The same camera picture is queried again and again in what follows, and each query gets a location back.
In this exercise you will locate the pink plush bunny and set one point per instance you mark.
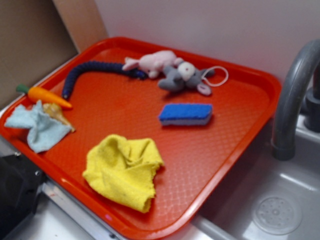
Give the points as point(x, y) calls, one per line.
point(154, 63)

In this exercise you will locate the yellow cloth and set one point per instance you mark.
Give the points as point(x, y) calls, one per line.
point(123, 171)

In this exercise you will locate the brown cardboard panel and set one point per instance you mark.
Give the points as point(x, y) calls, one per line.
point(38, 36)

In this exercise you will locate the dark blue toy snake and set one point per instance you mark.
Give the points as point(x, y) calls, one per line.
point(97, 66)

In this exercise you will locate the grey plush bunny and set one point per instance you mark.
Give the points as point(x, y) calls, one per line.
point(187, 76)

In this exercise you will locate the blue sponge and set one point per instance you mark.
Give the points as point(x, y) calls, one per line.
point(186, 114)

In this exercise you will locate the grey sink faucet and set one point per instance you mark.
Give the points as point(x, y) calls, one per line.
point(300, 93)

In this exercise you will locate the red plastic tray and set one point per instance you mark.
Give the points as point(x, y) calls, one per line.
point(196, 158)

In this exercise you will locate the grey plastic sink basin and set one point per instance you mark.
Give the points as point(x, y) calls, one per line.
point(227, 213)

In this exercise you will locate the tan seashell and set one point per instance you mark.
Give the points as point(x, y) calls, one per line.
point(56, 112)

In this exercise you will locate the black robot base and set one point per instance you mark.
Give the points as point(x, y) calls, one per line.
point(20, 188)

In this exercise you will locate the light blue cloth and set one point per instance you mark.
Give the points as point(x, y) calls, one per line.
point(44, 132)

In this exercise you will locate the orange toy carrot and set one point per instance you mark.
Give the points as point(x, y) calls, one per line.
point(37, 93)

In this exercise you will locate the sink drain cover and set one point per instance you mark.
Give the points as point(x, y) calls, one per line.
point(276, 215)

